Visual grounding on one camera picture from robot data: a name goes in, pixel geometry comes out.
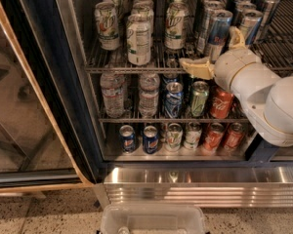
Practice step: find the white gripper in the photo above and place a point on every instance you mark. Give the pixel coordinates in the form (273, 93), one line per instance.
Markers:
(231, 68)

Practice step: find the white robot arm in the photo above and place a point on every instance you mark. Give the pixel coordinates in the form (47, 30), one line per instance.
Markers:
(265, 98)

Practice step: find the green can middle shelf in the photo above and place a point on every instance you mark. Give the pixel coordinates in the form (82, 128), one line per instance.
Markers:
(199, 96)

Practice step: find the redbull can row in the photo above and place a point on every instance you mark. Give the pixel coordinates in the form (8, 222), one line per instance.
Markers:
(238, 9)
(209, 7)

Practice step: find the red coke can middle shelf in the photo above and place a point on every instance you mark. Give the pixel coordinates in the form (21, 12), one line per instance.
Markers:
(221, 103)

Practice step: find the front right 7up can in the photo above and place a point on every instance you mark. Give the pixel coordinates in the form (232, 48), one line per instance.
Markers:
(176, 26)

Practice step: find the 7up can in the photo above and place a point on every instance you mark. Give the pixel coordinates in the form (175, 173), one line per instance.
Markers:
(107, 25)
(174, 136)
(138, 39)
(193, 134)
(176, 26)

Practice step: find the blue pepsi can middle shelf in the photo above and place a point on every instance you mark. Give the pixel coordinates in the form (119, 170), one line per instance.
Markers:
(173, 99)

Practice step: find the left coke can bottom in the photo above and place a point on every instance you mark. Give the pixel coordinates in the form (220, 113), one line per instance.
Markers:
(213, 137)

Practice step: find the coke can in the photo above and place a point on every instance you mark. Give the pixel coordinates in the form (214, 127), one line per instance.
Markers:
(213, 137)
(233, 137)

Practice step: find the right 7up can bottom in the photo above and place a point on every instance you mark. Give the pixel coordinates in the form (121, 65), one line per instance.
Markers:
(193, 134)

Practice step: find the front middle 7up can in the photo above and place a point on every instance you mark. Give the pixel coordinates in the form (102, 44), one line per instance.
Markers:
(138, 39)

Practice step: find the right coke can bottom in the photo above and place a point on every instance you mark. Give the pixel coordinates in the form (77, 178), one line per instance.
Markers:
(233, 137)

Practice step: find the left 7up can bottom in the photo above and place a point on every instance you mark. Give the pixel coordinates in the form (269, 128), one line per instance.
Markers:
(174, 136)

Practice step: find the right pepsi can bottom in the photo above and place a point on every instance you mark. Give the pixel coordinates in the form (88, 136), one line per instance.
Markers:
(150, 139)

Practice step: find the pepsi can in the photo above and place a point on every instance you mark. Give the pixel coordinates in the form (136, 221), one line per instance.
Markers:
(150, 139)
(127, 138)

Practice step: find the front left 7up can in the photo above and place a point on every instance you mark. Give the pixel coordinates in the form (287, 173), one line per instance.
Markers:
(107, 25)

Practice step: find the left pepsi can bottom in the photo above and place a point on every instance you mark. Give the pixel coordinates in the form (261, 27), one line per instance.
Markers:
(127, 138)

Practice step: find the glass fridge door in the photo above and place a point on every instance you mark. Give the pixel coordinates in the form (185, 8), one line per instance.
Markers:
(46, 134)

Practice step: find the right water bottle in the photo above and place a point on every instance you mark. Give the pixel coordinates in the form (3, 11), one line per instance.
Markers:
(148, 94)

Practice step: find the water bottle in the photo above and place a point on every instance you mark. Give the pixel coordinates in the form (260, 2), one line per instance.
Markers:
(148, 94)
(113, 93)

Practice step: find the left water bottle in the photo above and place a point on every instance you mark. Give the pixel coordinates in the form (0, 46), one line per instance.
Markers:
(113, 93)

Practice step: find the clear plastic bin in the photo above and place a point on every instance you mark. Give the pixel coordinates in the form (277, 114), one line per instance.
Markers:
(152, 218)

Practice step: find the middle wire shelf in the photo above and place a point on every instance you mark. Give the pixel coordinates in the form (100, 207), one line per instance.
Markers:
(135, 116)

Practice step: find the wire shelf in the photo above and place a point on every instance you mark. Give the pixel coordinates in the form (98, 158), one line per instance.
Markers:
(276, 51)
(135, 116)

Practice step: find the top wire shelf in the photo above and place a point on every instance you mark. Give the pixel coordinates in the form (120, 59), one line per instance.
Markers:
(276, 51)

